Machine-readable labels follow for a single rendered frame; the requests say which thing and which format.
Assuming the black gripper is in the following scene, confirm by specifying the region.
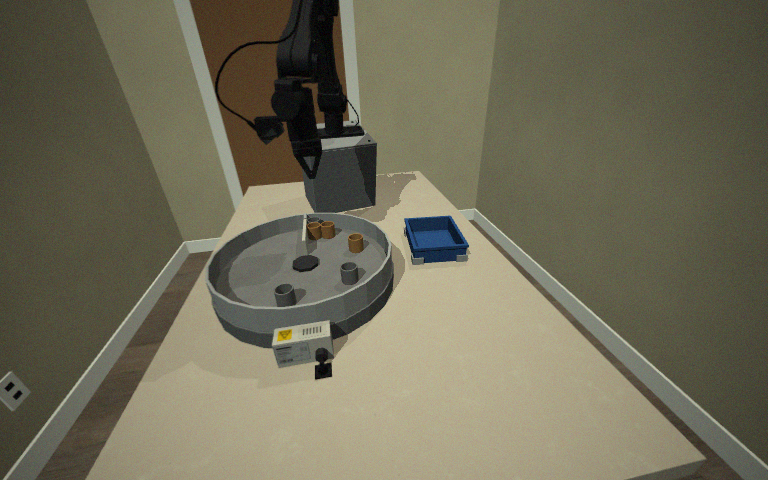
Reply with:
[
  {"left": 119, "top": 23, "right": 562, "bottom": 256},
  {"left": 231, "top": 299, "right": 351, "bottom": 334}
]
[{"left": 291, "top": 113, "right": 322, "bottom": 179}]

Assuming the bronze bushing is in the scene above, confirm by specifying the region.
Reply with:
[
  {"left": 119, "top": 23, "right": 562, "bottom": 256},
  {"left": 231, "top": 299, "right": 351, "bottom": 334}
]
[
  {"left": 348, "top": 233, "right": 364, "bottom": 253},
  {"left": 320, "top": 221, "right": 336, "bottom": 239},
  {"left": 307, "top": 222, "right": 322, "bottom": 240}
]

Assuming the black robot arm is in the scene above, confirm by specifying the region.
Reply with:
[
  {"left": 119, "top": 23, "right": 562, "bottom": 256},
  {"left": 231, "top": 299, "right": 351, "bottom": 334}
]
[{"left": 254, "top": 0, "right": 364, "bottom": 145}]

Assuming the blue open-top crate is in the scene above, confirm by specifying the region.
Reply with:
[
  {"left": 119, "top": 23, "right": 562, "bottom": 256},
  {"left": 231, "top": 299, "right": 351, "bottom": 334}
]
[{"left": 404, "top": 215, "right": 469, "bottom": 263}]

